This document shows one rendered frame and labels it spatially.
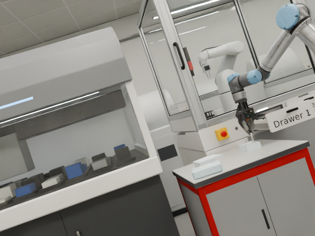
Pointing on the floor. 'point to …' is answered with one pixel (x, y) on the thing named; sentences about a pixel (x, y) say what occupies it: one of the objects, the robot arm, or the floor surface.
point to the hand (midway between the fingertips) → (250, 132)
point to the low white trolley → (254, 192)
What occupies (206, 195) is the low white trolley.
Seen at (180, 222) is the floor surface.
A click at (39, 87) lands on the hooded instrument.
